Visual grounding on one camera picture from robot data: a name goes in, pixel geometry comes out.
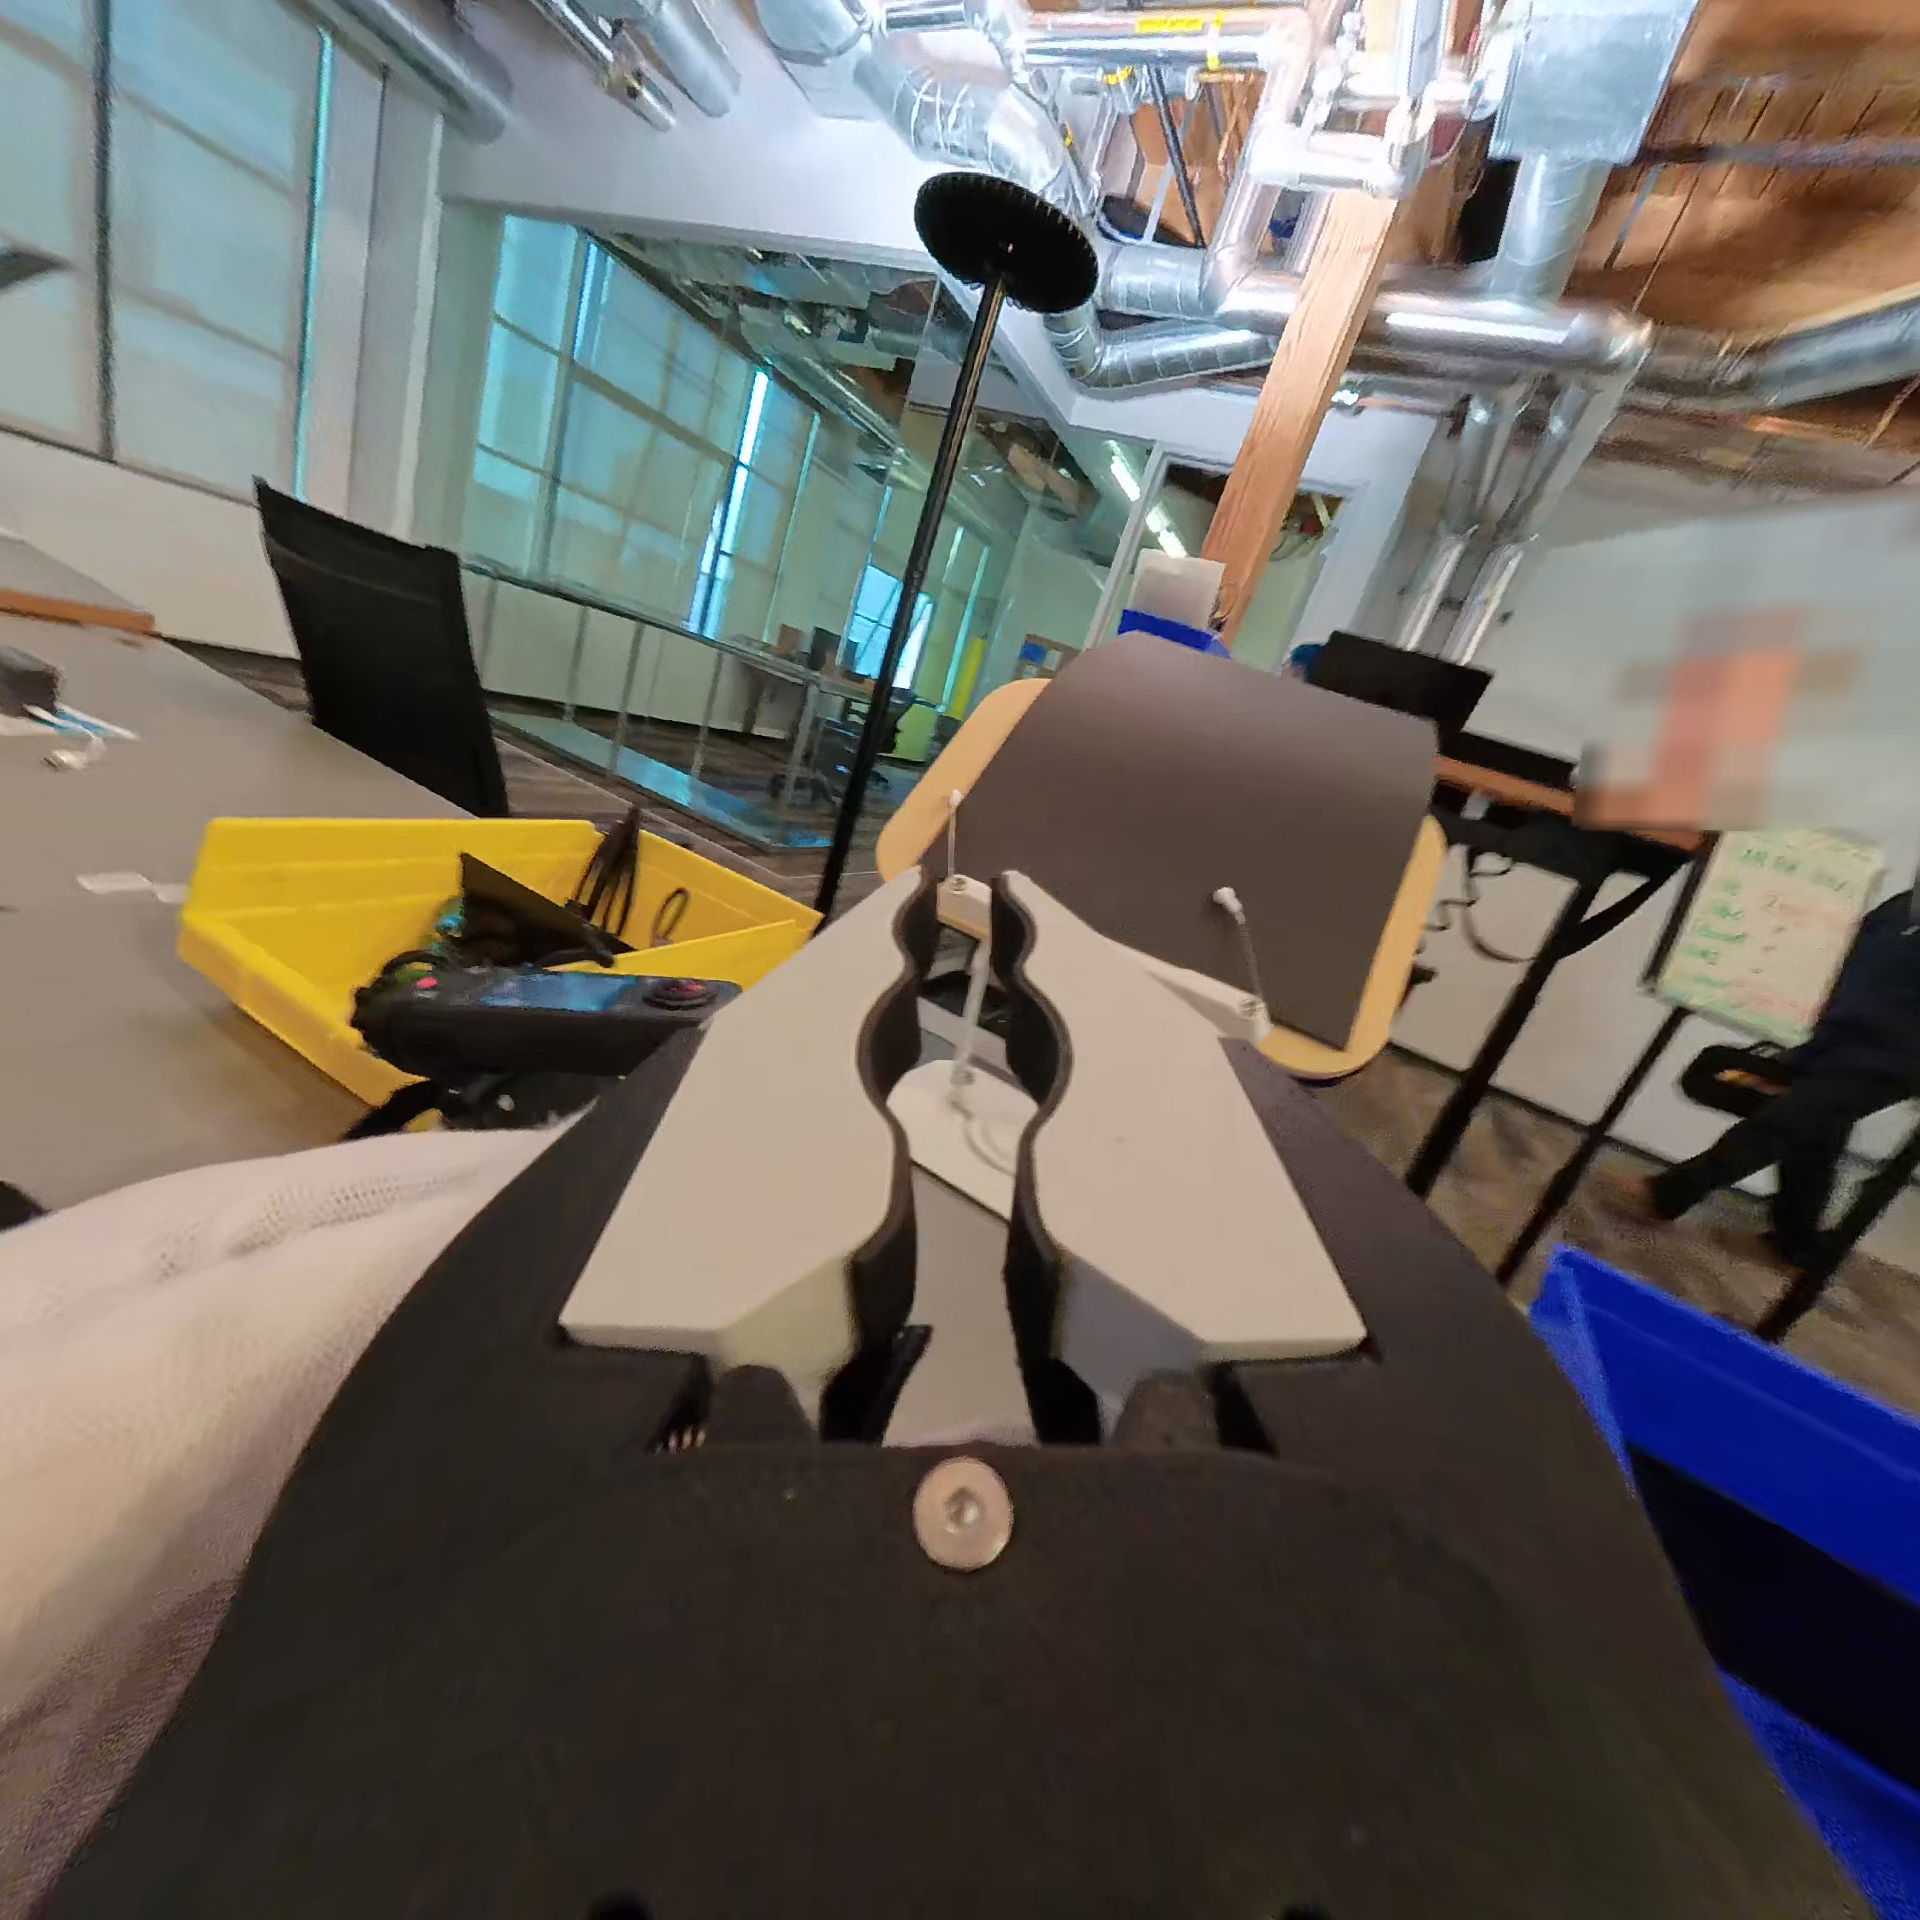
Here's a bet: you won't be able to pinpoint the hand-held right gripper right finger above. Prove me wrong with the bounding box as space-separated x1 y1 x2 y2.
988 867 1372 1442

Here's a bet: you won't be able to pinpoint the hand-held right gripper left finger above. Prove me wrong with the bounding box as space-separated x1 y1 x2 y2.
558 867 944 1442

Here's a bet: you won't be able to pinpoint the yellow plastic bin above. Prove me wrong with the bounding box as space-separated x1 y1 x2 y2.
177 811 819 1135

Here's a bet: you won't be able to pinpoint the blue plastic bin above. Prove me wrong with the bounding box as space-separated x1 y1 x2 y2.
1533 1242 1920 1920

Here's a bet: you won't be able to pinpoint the person's left hand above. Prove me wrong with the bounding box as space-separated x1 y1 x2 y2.
0 1121 603 1849

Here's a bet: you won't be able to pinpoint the black bin divider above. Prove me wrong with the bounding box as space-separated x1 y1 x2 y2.
457 851 631 966

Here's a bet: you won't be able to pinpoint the black office chair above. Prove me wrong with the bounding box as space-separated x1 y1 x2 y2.
248 481 518 821

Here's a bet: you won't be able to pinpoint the black monitor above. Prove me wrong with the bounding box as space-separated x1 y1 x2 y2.
1308 632 1495 735

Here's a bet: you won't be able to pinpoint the white and blue container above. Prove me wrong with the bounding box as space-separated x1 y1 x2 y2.
1118 551 1240 645

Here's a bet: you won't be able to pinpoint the whiteboard on easel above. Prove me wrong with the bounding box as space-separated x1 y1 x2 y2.
1650 829 1894 1047

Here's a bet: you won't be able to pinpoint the black floor lamp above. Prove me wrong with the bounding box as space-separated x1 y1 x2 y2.
816 164 1107 916

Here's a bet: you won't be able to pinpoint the silver ceiling ducts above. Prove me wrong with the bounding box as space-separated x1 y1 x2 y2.
748 0 1712 394

